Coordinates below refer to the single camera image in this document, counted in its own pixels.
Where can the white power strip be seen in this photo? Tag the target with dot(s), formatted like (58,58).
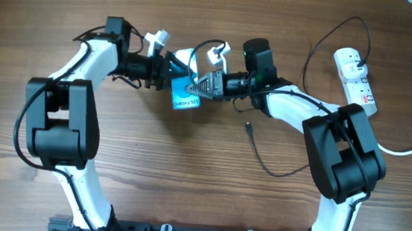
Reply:
(357,91)

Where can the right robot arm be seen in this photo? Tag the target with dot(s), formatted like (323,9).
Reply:
(343,154)

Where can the white USB wall charger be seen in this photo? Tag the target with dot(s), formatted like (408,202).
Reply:
(350,71)

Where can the turquoise screen smartphone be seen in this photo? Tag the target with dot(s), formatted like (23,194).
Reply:
(181,100)

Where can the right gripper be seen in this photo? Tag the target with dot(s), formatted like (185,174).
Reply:
(216,81)

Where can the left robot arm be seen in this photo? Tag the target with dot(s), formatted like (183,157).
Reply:
(57,130)

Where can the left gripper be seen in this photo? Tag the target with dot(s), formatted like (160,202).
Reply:
(163,71)

